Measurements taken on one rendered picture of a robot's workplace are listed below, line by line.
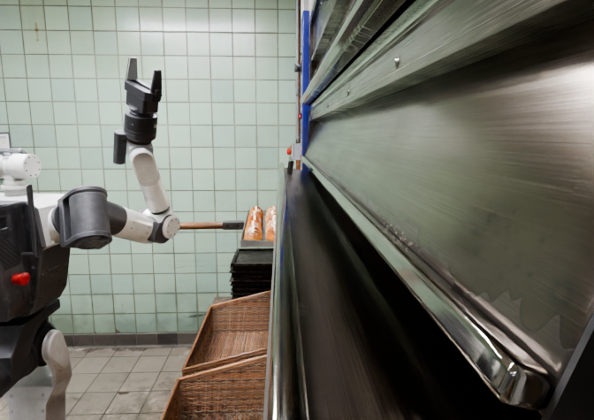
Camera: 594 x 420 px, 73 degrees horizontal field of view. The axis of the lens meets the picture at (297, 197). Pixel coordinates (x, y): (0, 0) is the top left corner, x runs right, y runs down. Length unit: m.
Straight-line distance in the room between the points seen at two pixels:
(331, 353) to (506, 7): 0.26
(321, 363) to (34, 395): 1.24
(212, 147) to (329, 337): 2.60
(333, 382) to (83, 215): 0.94
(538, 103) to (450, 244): 0.11
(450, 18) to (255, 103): 2.52
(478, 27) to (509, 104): 0.06
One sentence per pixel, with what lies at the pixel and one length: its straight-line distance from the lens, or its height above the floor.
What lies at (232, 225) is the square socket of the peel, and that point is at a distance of 1.66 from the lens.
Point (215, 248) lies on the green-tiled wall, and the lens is 2.99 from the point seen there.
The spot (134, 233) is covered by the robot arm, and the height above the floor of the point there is 1.28.
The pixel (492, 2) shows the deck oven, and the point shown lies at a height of 1.65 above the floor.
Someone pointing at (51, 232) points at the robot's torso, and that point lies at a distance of 1.21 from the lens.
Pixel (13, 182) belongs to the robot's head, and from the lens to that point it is 1.31.
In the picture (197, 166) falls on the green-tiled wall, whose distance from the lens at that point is 2.91.
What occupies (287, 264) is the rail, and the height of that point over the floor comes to 1.43.
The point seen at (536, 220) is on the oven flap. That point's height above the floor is 1.52.
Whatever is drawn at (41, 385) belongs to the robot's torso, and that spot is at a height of 0.86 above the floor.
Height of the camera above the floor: 1.57
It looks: 9 degrees down
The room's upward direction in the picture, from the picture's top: straight up
